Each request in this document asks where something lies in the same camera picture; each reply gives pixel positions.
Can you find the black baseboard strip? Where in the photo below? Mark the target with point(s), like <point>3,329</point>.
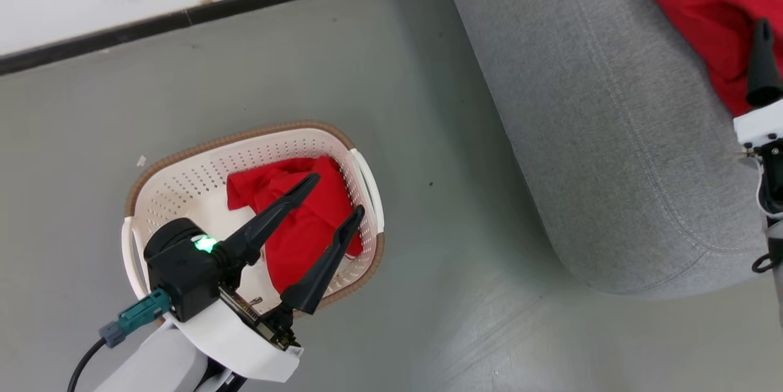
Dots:
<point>183,16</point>

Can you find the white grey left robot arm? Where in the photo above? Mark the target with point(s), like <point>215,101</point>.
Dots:
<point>153,361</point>

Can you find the cream perforated laundry basket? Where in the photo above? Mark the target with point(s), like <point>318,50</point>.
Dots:
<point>183,178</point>

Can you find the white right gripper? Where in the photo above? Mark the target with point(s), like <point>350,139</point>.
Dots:
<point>761,126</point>

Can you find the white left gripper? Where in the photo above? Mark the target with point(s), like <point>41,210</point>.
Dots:
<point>238,343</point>

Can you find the red cloth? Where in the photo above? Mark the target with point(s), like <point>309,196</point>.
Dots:
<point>697,0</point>
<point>300,233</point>

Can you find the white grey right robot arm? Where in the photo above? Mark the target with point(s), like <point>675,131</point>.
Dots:
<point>775,239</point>

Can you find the small white floor scrap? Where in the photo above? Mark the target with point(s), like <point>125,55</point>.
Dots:
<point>142,161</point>

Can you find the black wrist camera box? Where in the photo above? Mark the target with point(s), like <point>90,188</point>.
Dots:
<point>183,269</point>

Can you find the grey fabric sofa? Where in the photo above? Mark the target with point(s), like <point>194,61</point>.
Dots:
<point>581,104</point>

